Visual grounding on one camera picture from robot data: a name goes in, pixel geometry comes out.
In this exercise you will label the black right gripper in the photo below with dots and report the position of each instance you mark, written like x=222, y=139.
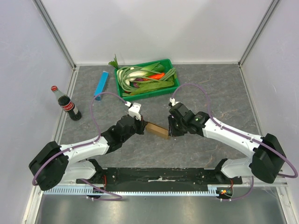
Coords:
x=173, y=127

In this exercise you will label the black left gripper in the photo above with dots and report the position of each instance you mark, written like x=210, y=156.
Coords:
x=142, y=124

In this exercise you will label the brown cardboard box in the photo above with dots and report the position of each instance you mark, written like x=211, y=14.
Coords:
x=157, y=130

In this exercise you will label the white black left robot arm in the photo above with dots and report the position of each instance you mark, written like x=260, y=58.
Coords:
x=60, y=163

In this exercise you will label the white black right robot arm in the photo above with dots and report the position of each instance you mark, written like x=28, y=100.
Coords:
x=262, y=154

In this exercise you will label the blue rectangular box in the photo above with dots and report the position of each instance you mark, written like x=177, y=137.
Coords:
x=101, y=85

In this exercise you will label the large green leaf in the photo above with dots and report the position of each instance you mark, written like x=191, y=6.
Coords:
x=151, y=86

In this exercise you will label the orange carrot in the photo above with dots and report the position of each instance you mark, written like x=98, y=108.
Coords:
x=156, y=76

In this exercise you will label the green long beans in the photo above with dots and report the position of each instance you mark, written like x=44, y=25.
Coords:
x=129, y=84

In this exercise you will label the green bok choy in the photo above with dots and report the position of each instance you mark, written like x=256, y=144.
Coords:
x=155, y=67

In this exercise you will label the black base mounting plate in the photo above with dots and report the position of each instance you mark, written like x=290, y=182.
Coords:
x=160, y=179

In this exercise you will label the cola glass bottle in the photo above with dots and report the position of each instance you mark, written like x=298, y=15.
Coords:
x=66, y=104

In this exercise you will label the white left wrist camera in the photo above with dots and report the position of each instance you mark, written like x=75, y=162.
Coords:
x=134, y=110

